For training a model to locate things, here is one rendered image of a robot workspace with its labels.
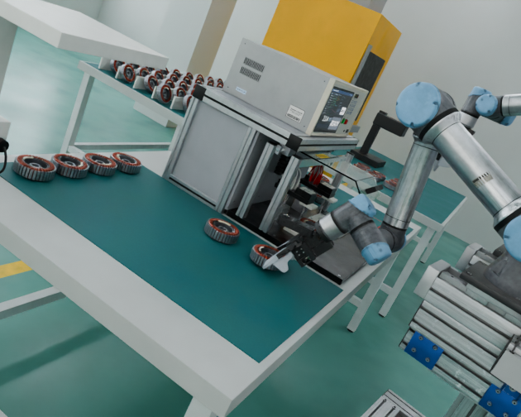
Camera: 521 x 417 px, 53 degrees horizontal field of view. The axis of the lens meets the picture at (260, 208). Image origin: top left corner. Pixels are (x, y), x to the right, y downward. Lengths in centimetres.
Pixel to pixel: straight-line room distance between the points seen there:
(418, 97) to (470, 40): 586
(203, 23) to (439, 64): 313
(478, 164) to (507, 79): 581
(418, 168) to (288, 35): 440
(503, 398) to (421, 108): 78
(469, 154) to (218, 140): 86
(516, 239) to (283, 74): 97
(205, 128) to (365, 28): 385
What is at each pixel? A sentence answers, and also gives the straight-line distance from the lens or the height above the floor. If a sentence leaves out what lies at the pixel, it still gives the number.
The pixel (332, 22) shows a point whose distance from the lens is 566.
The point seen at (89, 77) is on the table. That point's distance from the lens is 354.
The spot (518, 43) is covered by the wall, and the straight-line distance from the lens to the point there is 719.
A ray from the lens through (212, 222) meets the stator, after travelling 163.
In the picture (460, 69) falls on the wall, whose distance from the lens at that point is 719.
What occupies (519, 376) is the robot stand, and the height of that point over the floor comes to 91.
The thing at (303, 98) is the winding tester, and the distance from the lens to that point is 183.
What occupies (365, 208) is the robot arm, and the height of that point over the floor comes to 105.
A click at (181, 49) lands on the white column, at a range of 584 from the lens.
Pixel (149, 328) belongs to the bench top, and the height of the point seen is 75.
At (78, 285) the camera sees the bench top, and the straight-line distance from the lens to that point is 119.
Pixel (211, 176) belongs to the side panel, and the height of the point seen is 85.
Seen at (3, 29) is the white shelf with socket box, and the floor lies 113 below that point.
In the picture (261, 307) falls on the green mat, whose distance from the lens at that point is 135.
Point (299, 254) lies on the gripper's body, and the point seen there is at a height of 84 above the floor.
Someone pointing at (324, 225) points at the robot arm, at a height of 95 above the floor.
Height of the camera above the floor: 137
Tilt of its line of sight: 18 degrees down
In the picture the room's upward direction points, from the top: 24 degrees clockwise
